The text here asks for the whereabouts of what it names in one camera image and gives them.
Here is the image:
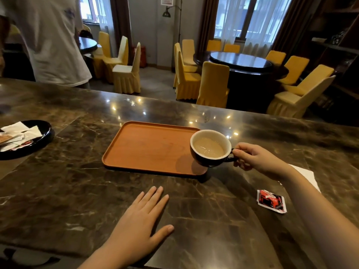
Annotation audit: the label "person's right hand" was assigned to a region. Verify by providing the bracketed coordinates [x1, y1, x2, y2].
[232, 142, 293, 181]

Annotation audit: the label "person's left hand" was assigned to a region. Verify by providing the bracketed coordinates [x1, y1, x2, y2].
[108, 186, 174, 265]

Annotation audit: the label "black coffee cup white inside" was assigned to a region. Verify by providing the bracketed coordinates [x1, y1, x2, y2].
[190, 129, 238, 168]

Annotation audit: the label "person's right forearm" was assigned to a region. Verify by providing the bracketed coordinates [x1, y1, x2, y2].
[281, 165, 359, 269]

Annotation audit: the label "person's left forearm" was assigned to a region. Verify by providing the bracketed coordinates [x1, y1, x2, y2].
[78, 243, 142, 269]

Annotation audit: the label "milky coffee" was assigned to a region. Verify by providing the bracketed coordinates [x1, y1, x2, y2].
[194, 137, 225, 158]

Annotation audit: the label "red and white sachet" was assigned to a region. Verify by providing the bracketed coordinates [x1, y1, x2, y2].
[257, 189, 287, 214]

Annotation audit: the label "brown wooden tray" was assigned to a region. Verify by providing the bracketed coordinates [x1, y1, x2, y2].
[102, 121, 208, 177]

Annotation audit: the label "flat white napkin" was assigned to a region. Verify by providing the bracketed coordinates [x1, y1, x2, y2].
[278, 164, 321, 193]

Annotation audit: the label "large round dark table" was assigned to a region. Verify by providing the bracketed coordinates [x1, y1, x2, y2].
[193, 51, 289, 113]

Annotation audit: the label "group of yellow chairs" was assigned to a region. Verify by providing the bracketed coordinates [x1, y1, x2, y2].
[173, 39, 336, 119]

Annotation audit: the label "dark glass turntable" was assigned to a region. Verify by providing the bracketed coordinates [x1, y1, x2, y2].
[209, 52, 273, 69]

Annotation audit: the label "black round plate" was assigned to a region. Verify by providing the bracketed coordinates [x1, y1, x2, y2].
[0, 120, 55, 161]

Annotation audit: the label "yellow covered dining chair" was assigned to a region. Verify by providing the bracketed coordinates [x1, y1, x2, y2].
[92, 31, 112, 79]
[112, 42, 141, 95]
[102, 36, 129, 84]

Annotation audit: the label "window with white sheer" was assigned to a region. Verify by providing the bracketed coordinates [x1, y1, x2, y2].
[214, 0, 293, 41]

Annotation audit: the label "crumpled white napkins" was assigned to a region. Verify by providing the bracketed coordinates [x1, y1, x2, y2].
[0, 122, 43, 152]

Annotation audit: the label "white sheer curtain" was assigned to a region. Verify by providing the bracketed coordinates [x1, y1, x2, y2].
[214, 0, 293, 58]

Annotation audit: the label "dark wooden shelf unit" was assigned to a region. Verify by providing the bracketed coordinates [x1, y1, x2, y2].
[297, 0, 359, 127]

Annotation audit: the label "brown curtain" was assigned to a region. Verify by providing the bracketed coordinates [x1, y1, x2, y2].
[271, 0, 323, 58]
[196, 0, 223, 58]
[109, 0, 134, 65]

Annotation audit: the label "red cabinet box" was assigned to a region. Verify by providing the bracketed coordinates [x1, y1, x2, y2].
[134, 46, 147, 68]

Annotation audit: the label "black floor lamp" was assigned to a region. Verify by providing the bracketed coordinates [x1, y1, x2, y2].
[162, 0, 183, 44]

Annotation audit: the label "small round dark table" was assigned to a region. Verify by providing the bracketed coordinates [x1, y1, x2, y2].
[79, 36, 98, 55]

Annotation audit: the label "window with dark frame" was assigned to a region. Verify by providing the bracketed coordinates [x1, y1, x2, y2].
[80, 0, 100, 24]

